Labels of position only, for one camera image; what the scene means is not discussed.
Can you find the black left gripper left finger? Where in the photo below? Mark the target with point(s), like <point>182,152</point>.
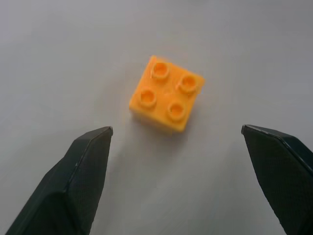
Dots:
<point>71,186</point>

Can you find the orange studded building block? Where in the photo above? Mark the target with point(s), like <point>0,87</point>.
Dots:
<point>166,95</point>

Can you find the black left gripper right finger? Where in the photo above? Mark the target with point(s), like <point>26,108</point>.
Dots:
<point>283,178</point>

